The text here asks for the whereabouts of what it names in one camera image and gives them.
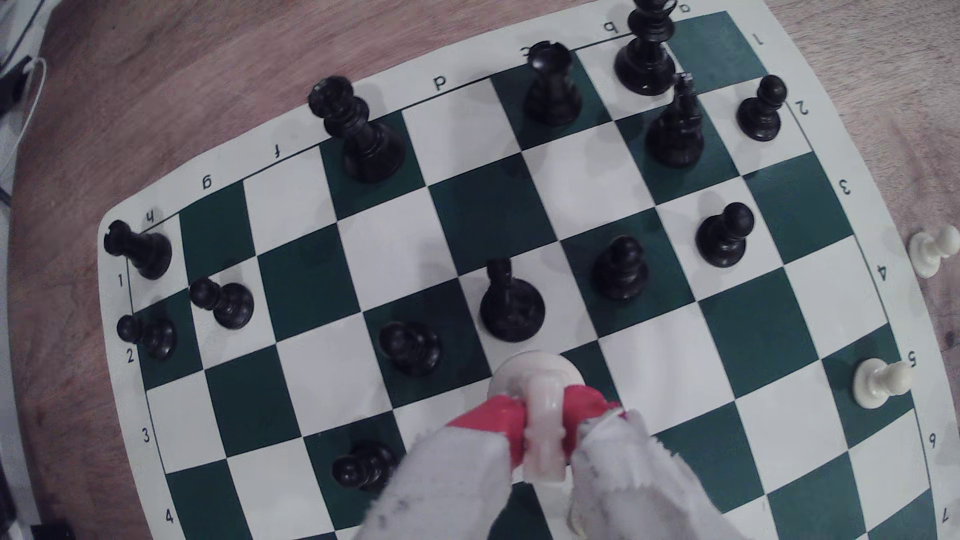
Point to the black chess pawn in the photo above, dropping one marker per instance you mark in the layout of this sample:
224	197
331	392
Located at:
154	337
621	271
229	304
366	466
722	238
761	112
410	349

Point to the black chess king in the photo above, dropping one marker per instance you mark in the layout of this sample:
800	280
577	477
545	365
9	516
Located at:
646	64

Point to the black chess rook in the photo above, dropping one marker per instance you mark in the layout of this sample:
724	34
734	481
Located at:
553	90
146	251

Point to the black chess bishop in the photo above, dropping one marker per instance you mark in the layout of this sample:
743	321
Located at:
677	131

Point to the white chess pawn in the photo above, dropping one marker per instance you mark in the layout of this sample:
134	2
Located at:
879	381
932	251

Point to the green white chess mat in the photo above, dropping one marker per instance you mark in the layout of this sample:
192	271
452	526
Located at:
487	210

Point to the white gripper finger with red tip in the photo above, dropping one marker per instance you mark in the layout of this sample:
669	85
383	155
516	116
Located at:
637	480
457	480

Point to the black chess knight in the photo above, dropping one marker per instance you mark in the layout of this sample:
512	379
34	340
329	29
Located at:
512	307

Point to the white chess knight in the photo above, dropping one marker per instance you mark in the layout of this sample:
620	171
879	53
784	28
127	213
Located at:
541	420

